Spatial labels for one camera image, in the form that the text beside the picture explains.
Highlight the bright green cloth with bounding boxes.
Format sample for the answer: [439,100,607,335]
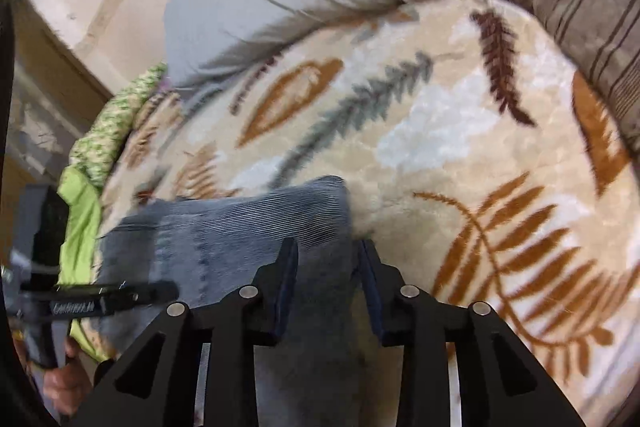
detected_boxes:
[56,167,116,363]

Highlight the leaf print blanket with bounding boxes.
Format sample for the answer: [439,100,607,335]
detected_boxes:
[92,0,640,427]

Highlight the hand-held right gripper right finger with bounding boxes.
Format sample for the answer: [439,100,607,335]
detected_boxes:
[357,238,587,427]

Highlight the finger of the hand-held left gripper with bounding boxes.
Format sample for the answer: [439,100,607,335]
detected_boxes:
[20,282,180,320]

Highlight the green patterned quilt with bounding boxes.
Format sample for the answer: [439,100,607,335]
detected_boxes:
[69,62,168,185]

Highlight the blue denim pants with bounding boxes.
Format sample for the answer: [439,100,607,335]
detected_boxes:
[92,175,381,427]

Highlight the brown wooden door frame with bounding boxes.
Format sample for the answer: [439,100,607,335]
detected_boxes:
[10,0,113,188]

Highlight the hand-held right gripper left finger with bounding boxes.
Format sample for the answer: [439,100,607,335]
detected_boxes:
[75,237,299,427]

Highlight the person's left hand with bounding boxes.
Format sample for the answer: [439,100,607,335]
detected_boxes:
[15,337,96,415]

